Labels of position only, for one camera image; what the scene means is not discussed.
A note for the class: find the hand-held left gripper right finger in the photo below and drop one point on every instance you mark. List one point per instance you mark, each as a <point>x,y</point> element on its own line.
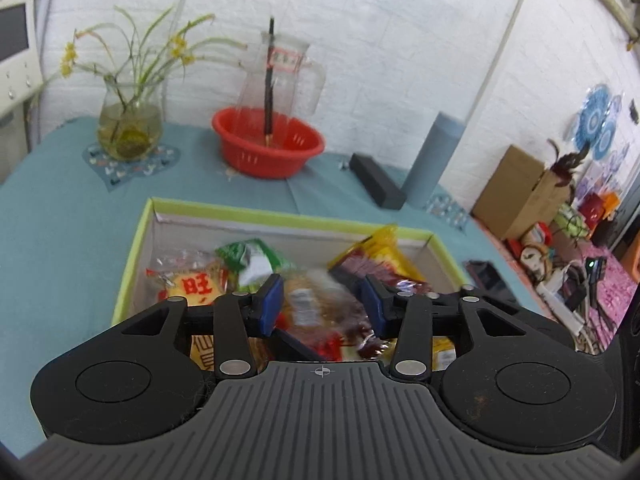
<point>370,305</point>

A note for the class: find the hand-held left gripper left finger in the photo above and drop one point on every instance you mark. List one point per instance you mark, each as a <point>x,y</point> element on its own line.
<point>272,305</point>

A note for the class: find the clear round cake packet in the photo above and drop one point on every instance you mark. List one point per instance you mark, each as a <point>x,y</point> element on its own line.
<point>315,305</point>

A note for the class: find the yellow bread packet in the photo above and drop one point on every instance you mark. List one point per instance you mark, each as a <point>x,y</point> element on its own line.
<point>375,255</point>

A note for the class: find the green white snack packet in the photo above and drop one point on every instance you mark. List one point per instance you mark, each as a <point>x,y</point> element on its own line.
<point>250,257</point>

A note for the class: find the white yellow seed packet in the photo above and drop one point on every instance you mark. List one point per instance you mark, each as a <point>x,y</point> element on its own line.
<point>442,352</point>

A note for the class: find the green cardboard box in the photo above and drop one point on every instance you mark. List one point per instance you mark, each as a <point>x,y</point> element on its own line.
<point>210,230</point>

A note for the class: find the pink printed cloth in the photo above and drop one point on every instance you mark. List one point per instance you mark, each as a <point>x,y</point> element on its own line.
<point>612,285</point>

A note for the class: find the white power strip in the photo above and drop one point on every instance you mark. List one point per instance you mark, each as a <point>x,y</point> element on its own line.
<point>560,305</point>

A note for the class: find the smartphone in red case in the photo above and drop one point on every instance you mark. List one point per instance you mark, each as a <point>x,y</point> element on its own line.
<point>487,275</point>

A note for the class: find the small black box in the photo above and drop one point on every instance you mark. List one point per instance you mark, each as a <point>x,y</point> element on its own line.
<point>375,177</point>

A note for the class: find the red plastic basket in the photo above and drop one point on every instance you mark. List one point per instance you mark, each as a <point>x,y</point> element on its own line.
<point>270,160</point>

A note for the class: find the grey bottle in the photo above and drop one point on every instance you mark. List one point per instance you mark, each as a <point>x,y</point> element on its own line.
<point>430,165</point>

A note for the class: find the small doll figure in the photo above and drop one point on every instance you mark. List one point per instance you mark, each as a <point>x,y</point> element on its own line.
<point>534,260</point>

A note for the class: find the green mesh bag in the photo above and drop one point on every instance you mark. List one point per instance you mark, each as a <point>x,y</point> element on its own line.
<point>569,222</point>

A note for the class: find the brown cardboard box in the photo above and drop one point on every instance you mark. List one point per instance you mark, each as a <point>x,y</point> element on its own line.
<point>510,195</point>

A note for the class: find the red bag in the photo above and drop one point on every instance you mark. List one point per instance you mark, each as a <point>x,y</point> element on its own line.
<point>589,206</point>

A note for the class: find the black stick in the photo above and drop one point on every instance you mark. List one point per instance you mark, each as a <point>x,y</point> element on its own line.
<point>270,85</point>

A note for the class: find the glass pitcher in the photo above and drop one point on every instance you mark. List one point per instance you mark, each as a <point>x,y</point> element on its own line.
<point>292,85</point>

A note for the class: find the glass vase with flowers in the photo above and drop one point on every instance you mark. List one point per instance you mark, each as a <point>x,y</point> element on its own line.
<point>131,130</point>

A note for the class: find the dried dark flower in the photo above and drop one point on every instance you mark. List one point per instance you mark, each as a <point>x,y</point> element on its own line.
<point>567,162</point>

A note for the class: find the small blue paper fan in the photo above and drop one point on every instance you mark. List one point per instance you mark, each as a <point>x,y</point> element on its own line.
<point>607,137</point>

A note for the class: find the large blue paper fan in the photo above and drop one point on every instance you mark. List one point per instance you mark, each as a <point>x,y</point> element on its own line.
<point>595,117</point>

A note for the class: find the white machine with screen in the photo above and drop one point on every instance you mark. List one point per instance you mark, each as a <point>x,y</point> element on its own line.
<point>15,35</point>

